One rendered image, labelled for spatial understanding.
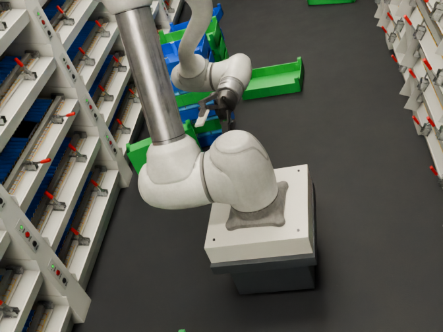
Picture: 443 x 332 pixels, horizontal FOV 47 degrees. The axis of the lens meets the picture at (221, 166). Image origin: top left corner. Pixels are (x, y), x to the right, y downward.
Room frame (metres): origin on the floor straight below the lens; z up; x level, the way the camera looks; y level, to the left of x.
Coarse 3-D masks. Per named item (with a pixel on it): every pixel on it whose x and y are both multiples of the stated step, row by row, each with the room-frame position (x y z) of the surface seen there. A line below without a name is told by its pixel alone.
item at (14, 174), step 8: (56, 104) 1.82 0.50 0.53; (48, 112) 1.78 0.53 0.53; (48, 120) 1.73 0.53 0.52; (40, 128) 1.68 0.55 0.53; (32, 136) 1.63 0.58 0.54; (40, 136) 1.65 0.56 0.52; (32, 144) 1.59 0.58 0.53; (40, 144) 1.60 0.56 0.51; (24, 152) 1.55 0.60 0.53; (24, 160) 1.51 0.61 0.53; (16, 168) 1.47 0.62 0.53; (16, 176) 1.45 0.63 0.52; (8, 184) 1.39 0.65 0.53; (8, 192) 1.38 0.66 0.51
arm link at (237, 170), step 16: (224, 144) 1.14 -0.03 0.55; (240, 144) 1.12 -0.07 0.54; (256, 144) 1.13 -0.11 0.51; (208, 160) 1.16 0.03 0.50; (224, 160) 1.10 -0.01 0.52; (240, 160) 1.09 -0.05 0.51; (256, 160) 1.09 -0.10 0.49; (208, 176) 1.12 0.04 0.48; (224, 176) 1.09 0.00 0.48; (240, 176) 1.07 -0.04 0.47; (256, 176) 1.07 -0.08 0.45; (272, 176) 1.11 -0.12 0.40; (208, 192) 1.11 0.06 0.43; (224, 192) 1.09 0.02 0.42; (240, 192) 1.08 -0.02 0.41; (256, 192) 1.07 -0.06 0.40; (272, 192) 1.09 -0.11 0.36; (240, 208) 1.10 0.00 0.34; (256, 208) 1.07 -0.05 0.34
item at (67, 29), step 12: (48, 0) 2.36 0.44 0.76; (60, 0) 2.36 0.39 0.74; (72, 0) 2.36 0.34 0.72; (84, 0) 2.39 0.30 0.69; (48, 12) 2.25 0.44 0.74; (60, 12) 2.22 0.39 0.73; (72, 12) 2.26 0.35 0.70; (84, 12) 2.26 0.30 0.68; (60, 24) 2.16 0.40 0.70; (72, 24) 2.14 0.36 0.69; (60, 36) 1.97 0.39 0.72; (72, 36) 2.08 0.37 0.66
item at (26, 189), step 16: (48, 96) 1.92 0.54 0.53; (64, 96) 1.89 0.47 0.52; (64, 112) 1.80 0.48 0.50; (48, 128) 1.71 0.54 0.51; (64, 128) 1.71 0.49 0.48; (48, 144) 1.61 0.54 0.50; (32, 160) 1.53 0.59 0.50; (32, 176) 1.45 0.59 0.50; (16, 192) 1.38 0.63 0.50; (32, 192) 1.40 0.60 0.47
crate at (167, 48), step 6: (204, 36) 2.07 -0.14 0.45; (204, 42) 2.04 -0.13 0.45; (162, 48) 2.17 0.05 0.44; (168, 48) 2.16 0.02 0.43; (198, 48) 1.93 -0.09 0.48; (204, 48) 2.00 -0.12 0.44; (168, 54) 2.16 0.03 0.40; (174, 54) 2.14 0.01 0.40; (198, 54) 1.92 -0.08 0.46; (204, 54) 1.97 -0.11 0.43; (174, 60) 2.08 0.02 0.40; (168, 66) 1.96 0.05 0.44; (174, 66) 1.95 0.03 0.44
